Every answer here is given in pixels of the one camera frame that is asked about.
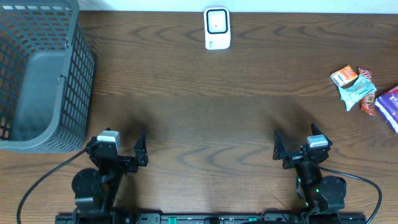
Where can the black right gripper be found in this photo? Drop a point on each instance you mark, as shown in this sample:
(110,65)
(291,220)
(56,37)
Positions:
(292,158)

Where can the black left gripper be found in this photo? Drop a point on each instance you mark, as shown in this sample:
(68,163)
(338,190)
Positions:
(121,159)

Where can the orange Top chocolate bar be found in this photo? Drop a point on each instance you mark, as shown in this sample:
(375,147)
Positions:
(367,102)

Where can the small orange snack packet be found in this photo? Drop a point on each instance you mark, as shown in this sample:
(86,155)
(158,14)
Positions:
(343,76)

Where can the teal snack wrapper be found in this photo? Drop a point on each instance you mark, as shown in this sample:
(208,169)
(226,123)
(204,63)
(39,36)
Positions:
(351,95)

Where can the red purple liners pack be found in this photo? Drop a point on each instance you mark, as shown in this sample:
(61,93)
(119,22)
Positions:
(387,106)

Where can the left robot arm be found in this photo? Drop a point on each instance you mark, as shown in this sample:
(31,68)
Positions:
(96,189)

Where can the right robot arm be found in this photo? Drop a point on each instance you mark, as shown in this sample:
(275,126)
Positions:
(324,195)

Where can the white barcode scanner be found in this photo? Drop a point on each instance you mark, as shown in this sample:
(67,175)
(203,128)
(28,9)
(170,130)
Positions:
(217,28)

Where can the grey plastic mesh basket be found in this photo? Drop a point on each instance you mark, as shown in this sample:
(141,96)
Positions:
(47,74)

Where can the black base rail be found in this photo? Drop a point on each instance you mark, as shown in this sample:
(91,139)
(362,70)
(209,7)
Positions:
(155,218)

